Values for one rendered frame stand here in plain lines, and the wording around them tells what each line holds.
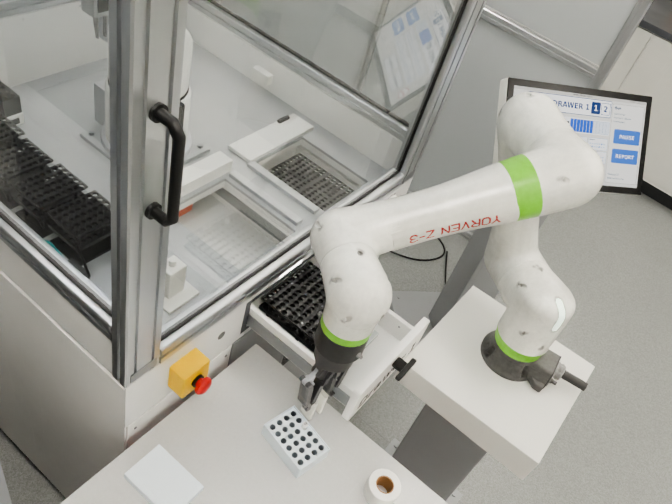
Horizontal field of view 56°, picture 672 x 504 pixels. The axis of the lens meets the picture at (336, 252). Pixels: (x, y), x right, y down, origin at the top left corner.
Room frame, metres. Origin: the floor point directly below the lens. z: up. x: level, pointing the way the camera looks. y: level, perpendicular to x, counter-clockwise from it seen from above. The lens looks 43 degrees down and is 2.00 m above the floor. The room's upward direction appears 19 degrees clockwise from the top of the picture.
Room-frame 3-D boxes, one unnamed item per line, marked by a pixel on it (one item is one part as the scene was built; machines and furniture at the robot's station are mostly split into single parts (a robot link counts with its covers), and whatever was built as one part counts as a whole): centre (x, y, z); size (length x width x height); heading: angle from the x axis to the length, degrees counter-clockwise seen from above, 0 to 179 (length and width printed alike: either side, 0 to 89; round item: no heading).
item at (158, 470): (0.53, 0.17, 0.77); 0.13 x 0.09 x 0.02; 66
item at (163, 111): (0.62, 0.24, 1.45); 0.05 x 0.03 x 0.19; 66
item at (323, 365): (0.72, -0.06, 1.05); 0.08 x 0.07 x 0.09; 145
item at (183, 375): (0.71, 0.20, 0.88); 0.07 x 0.05 x 0.07; 156
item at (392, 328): (0.98, 0.00, 0.86); 0.40 x 0.26 x 0.06; 66
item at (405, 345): (0.89, -0.19, 0.87); 0.29 x 0.02 x 0.11; 156
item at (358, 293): (0.73, -0.06, 1.22); 0.13 x 0.11 x 0.14; 27
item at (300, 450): (0.70, -0.05, 0.78); 0.12 x 0.08 x 0.04; 55
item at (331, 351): (0.73, -0.06, 1.12); 0.12 x 0.09 x 0.06; 55
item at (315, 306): (0.97, -0.01, 0.87); 0.22 x 0.18 x 0.06; 66
